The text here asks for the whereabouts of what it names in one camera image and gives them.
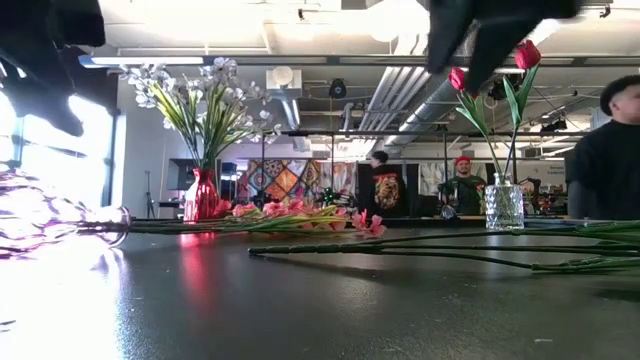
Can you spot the silver round ventilation duct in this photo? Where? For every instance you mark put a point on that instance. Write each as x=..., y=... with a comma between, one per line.
x=425, y=112

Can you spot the colourful patterned wall hanging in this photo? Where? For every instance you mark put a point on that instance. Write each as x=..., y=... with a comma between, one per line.
x=280, y=180

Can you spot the dark wall screen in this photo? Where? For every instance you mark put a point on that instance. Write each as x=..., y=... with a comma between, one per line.
x=177, y=175

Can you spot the white ceiling air unit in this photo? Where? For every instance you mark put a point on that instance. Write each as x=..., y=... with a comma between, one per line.
x=283, y=80

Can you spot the white ribbed ceiling duct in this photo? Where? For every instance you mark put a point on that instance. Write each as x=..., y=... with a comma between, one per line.
x=395, y=92

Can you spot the black metal station frame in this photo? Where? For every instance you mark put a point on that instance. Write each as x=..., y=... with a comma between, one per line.
x=380, y=133

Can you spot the clear textured glass vase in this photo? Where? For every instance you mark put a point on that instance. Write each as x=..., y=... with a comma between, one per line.
x=504, y=210

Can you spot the purple swirl glass vase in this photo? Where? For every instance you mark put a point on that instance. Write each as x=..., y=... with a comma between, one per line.
x=45, y=215

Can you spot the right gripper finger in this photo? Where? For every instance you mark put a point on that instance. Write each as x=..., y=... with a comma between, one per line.
x=500, y=45
x=447, y=35

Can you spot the small pink blossom bunch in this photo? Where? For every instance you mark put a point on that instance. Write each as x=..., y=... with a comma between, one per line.
x=310, y=248

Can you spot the black ceiling spotlight cluster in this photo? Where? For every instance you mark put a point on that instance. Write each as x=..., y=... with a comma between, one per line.
x=495, y=90

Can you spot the black ceiling dome camera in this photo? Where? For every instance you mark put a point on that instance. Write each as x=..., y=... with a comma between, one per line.
x=337, y=89

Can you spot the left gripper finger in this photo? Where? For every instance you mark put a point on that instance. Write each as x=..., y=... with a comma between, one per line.
x=45, y=100

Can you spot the black overhead frame bar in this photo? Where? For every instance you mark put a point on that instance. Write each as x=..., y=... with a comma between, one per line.
x=350, y=60

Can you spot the person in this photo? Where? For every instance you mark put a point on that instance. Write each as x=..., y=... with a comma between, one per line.
x=610, y=160
x=387, y=190
x=467, y=192

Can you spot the ceiling track light bar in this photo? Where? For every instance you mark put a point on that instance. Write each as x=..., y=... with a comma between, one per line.
x=607, y=11

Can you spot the red glass vase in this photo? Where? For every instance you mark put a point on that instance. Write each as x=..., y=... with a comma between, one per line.
x=202, y=197

